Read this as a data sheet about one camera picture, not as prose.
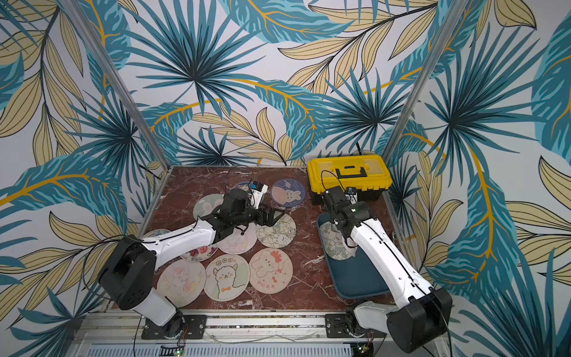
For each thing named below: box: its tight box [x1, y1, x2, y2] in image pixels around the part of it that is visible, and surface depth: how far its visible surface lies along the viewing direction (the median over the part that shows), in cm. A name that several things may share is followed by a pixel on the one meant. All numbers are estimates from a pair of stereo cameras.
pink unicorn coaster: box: [216, 222, 258, 256], surface depth 92 cm
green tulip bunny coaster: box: [255, 214, 297, 249], surface depth 97 cm
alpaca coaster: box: [203, 254, 250, 302], surface depth 85 cm
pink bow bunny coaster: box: [249, 247, 294, 295], surface depth 87 cm
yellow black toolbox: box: [307, 153, 394, 206], surface depth 99 cm
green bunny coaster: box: [193, 193, 225, 221], surface depth 108 cm
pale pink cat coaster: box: [156, 259, 207, 308], surface depth 84 cm
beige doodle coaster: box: [142, 229, 172, 239], surface depth 97 cm
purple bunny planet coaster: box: [270, 178, 306, 208], surface depth 112 cm
